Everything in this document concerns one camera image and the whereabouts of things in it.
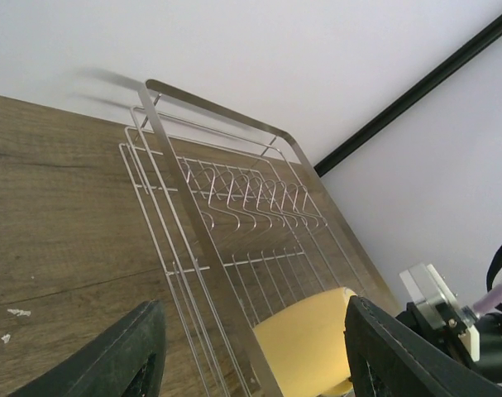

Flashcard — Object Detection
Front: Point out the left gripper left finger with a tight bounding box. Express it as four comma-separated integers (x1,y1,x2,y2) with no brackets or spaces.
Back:
10,300,167,396

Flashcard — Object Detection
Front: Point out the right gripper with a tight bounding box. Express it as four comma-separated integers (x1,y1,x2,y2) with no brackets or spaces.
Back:
396,302,474,368

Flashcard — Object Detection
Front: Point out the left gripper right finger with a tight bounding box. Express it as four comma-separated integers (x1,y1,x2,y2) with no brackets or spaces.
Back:
345,296,502,396

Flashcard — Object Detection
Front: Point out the yellow mug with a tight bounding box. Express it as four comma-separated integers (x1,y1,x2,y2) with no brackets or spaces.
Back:
254,287,356,396

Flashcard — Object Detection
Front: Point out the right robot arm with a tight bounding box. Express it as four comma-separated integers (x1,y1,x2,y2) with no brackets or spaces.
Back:
396,245,502,385

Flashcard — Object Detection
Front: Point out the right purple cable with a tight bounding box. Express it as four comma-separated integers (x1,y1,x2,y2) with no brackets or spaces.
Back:
469,268,502,319

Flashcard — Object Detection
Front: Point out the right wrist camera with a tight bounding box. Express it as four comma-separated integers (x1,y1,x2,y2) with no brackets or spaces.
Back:
399,263,480,362

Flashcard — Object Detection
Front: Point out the wire dish rack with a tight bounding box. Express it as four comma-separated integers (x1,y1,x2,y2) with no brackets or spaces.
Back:
119,79,379,396

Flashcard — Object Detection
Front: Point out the right black frame post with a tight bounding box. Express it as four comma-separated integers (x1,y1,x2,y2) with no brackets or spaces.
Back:
314,13,502,177

